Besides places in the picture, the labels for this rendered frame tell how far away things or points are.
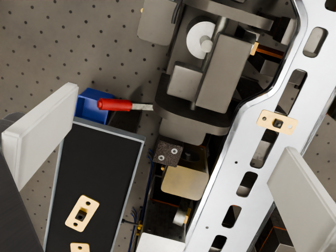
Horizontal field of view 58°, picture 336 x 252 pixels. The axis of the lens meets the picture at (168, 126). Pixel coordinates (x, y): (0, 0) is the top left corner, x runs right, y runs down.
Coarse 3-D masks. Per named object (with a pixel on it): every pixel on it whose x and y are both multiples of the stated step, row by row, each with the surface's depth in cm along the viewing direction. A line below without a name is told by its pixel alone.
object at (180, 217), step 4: (184, 200) 69; (188, 200) 69; (180, 204) 67; (184, 204) 67; (188, 204) 68; (180, 208) 66; (184, 208) 66; (188, 208) 68; (176, 212) 65; (180, 212) 65; (184, 212) 65; (188, 212) 66; (176, 216) 64; (180, 216) 64; (184, 216) 64; (188, 216) 65; (176, 220) 65; (180, 220) 64; (184, 220) 66; (180, 224) 65
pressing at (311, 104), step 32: (320, 0) 56; (288, 64) 61; (320, 64) 61; (256, 96) 64; (320, 96) 63; (256, 128) 67; (224, 160) 70; (224, 192) 74; (256, 192) 73; (192, 224) 78; (256, 224) 77
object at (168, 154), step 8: (160, 136) 59; (160, 144) 58; (168, 144) 58; (176, 144) 58; (160, 152) 59; (168, 152) 59; (176, 152) 59; (152, 160) 60; (160, 160) 60; (168, 160) 60; (176, 160) 60
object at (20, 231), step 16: (0, 160) 10; (0, 176) 10; (0, 192) 9; (16, 192) 9; (0, 208) 8; (16, 208) 9; (0, 224) 8; (16, 224) 8; (32, 224) 8; (0, 240) 8; (16, 240) 8; (32, 240) 8
